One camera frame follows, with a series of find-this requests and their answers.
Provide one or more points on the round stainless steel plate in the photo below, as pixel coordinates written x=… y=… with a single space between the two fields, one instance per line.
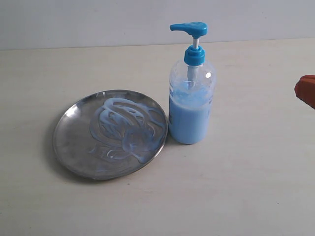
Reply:
x=110 y=134

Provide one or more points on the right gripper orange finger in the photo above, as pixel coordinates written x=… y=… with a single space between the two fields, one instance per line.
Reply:
x=305 y=90

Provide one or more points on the blue lotion pump bottle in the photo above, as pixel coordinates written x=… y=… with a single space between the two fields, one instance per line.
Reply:
x=192 y=83

